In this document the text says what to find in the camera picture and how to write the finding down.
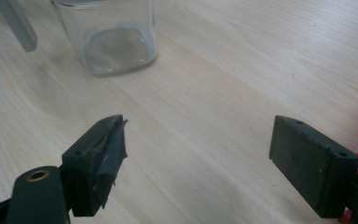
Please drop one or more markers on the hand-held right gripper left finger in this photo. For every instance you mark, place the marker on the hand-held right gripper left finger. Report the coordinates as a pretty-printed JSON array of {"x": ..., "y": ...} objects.
[{"x": 87, "y": 168}]

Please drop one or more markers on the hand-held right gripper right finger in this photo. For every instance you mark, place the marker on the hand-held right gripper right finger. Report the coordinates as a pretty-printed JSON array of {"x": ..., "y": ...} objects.
[{"x": 310, "y": 168}]

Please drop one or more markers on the white plastic container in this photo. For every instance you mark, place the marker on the white plastic container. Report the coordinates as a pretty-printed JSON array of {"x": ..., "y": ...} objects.
[{"x": 115, "y": 46}]

